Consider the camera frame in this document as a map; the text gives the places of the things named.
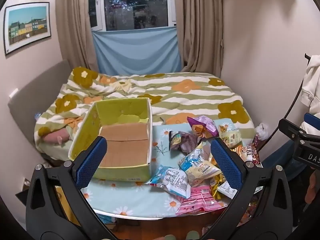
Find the cream yellow snack packet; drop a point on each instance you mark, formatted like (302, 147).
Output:
(202, 171)

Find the pink snack packet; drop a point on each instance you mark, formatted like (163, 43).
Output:
(197, 201)

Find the white wall socket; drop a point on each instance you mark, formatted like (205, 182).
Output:
(13, 93)

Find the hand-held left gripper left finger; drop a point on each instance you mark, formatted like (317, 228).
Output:
(91, 162)

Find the blue white snack packet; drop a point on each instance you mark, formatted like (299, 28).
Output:
(192, 158)
(172, 180)

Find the beige curtain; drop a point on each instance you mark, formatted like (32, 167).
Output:
(197, 25)
(72, 22)

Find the floral striped blanket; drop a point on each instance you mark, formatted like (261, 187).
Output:
(175, 92)

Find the white garment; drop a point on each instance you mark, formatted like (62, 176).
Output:
(311, 85)

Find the window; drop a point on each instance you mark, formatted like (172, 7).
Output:
(135, 5)

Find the light blue cloth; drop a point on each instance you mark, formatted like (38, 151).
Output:
(137, 52)

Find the daisy print tablecloth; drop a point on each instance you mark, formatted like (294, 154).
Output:
(140, 197)

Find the brown striped snack packet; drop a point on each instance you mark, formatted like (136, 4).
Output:
(250, 153)

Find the black clothes rack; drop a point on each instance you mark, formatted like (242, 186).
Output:
(298, 92)

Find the framed house picture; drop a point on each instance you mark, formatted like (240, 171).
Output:
(27, 27)

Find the green cardboard box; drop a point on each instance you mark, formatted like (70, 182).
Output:
(120, 140)

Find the white plastic bag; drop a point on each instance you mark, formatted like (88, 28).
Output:
(262, 131)

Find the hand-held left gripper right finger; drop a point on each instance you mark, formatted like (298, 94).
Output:
(223, 166)

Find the grey headboard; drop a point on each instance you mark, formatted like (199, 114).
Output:
(37, 90)

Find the dark purple snack packet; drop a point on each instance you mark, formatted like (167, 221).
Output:
(186, 141)

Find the person's right hand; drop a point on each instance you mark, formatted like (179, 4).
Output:
(312, 187)

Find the gold snack packet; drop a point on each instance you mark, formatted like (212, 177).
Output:
(217, 182)

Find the pink plush pillow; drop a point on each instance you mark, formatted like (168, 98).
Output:
(56, 136)

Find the cream salad print snack packet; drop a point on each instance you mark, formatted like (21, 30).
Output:
(231, 136)

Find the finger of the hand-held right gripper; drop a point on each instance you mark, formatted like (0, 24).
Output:
(292, 130)
(312, 121)

